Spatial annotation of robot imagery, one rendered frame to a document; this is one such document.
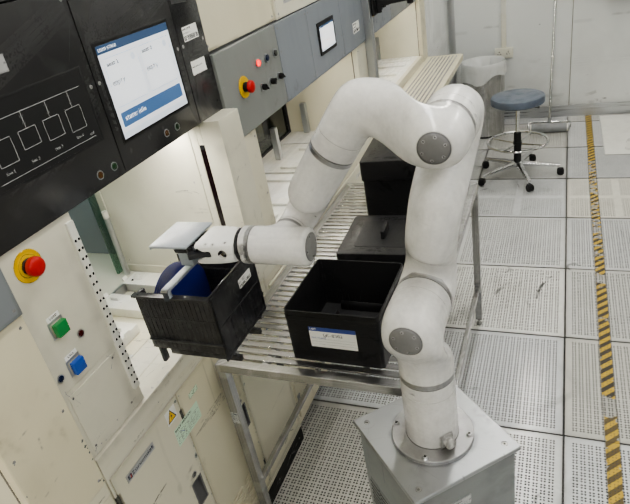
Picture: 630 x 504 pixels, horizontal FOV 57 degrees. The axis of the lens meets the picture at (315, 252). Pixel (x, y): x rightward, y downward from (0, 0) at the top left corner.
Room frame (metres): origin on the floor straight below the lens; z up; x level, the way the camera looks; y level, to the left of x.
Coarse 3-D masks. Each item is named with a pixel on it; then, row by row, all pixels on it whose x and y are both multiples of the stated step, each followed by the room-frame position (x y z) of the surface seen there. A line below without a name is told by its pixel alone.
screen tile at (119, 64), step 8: (112, 56) 1.40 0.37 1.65; (120, 56) 1.43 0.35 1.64; (128, 56) 1.45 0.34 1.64; (136, 56) 1.48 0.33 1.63; (104, 64) 1.37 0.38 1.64; (112, 64) 1.40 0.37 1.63; (120, 64) 1.42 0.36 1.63; (128, 64) 1.44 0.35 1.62; (136, 64) 1.47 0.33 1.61; (112, 72) 1.39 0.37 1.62; (120, 72) 1.41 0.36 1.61; (136, 72) 1.46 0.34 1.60; (136, 80) 1.45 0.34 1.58; (144, 80) 1.48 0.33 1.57; (112, 88) 1.37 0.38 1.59; (120, 88) 1.40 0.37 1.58; (128, 88) 1.42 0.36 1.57; (136, 88) 1.45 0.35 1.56; (144, 88) 1.47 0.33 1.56; (120, 96) 1.39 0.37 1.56; (128, 96) 1.41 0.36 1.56; (136, 96) 1.44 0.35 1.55; (120, 104) 1.38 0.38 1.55
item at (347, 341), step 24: (336, 264) 1.55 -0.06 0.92; (360, 264) 1.52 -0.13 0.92; (384, 264) 1.49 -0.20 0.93; (312, 288) 1.51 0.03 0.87; (336, 288) 1.56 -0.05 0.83; (360, 288) 1.52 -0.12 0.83; (384, 288) 1.49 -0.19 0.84; (288, 312) 1.33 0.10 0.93; (312, 312) 1.30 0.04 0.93; (336, 312) 1.47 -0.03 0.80; (360, 312) 1.49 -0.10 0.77; (384, 312) 1.26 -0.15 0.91; (312, 336) 1.30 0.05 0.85; (336, 336) 1.27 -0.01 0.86; (360, 336) 1.24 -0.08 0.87; (336, 360) 1.28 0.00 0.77; (360, 360) 1.25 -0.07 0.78; (384, 360) 1.22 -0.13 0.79
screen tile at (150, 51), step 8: (152, 40) 1.55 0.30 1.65; (160, 40) 1.58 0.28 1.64; (144, 48) 1.51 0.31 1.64; (152, 48) 1.54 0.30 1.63; (160, 48) 1.57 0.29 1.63; (168, 48) 1.60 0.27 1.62; (144, 56) 1.50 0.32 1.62; (152, 56) 1.53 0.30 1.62; (160, 56) 1.56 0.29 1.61; (168, 56) 1.59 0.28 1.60; (144, 64) 1.50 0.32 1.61; (168, 64) 1.58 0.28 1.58; (152, 72) 1.51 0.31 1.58; (160, 72) 1.54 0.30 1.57; (168, 72) 1.57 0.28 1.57; (176, 72) 1.60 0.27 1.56; (152, 80) 1.51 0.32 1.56; (160, 80) 1.53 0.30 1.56; (168, 80) 1.56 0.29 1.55; (152, 88) 1.50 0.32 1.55
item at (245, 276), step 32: (192, 224) 1.26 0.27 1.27; (224, 288) 1.13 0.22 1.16; (256, 288) 1.25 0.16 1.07; (160, 320) 1.14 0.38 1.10; (192, 320) 1.10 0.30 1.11; (224, 320) 1.10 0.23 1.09; (256, 320) 1.21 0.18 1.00; (160, 352) 1.17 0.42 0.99; (192, 352) 1.18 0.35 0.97; (224, 352) 1.08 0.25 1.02
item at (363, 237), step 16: (352, 224) 1.91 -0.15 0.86; (368, 224) 1.89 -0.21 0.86; (384, 224) 1.81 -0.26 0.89; (400, 224) 1.84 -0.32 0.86; (352, 240) 1.79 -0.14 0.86; (368, 240) 1.77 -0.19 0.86; (384, 240) 1.75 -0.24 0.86; (400, 240) 1.72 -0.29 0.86; (352, 256) 1.70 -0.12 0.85; (368, 256) 1.67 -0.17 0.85; (384, 256) 1.65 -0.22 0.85; (400, 256) 1.63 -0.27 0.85
